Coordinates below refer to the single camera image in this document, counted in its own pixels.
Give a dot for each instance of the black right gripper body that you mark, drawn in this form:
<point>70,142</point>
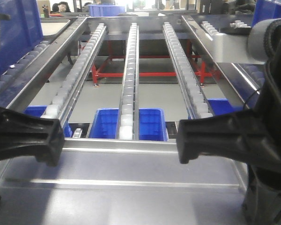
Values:
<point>251,136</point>

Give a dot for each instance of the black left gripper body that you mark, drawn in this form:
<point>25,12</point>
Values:
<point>23,135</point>

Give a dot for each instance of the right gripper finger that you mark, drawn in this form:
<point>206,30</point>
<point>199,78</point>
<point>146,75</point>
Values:
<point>262,202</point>

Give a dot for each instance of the ribbed silver metal tray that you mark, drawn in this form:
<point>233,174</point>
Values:
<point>112,182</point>

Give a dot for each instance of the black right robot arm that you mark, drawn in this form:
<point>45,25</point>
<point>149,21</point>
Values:
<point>272,84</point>

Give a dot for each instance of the grey tray far left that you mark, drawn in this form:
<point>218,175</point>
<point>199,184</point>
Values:
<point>53,27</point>

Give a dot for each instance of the blue bin lower left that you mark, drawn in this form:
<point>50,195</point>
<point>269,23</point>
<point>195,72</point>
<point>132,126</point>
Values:
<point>38,110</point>

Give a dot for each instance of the far left roller track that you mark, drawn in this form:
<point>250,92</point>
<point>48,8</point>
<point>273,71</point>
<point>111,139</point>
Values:
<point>18,67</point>

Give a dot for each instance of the blue bin lower right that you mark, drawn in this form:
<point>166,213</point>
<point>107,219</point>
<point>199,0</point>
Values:
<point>222,105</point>

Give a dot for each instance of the left white roller track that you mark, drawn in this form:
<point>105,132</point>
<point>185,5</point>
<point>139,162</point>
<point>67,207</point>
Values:
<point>67,95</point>

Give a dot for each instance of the white roller track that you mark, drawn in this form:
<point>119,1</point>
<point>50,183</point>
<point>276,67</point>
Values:
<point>67,95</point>
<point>186,77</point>
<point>128,110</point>

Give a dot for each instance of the far right roller track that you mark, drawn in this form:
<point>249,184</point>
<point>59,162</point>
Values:
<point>230,45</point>

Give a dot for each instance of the right white roller track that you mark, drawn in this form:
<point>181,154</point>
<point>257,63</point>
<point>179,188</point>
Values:
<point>186,77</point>

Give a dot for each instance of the large blue bin upper left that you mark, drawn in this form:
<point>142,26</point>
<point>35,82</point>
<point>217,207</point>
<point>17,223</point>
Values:
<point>21,33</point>

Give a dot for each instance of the large blue bin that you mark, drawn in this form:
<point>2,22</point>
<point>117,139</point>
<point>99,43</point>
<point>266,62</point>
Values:
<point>266,9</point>
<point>21,33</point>

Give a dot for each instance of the blue bin below centre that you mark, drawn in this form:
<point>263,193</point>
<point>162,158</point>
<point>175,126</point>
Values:
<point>152,124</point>

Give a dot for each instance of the middle white roller track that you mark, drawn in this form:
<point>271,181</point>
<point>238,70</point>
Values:
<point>128,110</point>

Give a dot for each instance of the large blue bin upper right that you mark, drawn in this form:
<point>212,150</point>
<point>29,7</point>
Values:
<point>266,9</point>

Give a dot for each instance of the person in background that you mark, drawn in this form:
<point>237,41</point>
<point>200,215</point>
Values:
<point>60,7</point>

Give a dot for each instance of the far blue bin background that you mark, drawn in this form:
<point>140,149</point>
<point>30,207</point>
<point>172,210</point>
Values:
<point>105,10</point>

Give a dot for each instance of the steel divider rail right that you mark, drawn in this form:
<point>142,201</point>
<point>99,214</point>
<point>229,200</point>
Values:
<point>238,75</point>

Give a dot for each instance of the steel divider rail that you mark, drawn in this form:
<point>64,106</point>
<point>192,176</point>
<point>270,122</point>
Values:
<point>24,89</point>
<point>238,75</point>

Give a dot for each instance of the steel divider rail left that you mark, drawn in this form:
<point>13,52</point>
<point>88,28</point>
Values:
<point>24,89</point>

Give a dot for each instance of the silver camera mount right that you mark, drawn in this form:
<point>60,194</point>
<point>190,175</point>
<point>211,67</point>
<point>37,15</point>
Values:
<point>257,47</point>

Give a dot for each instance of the red metal floor frame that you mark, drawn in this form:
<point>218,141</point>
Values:
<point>154,61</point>

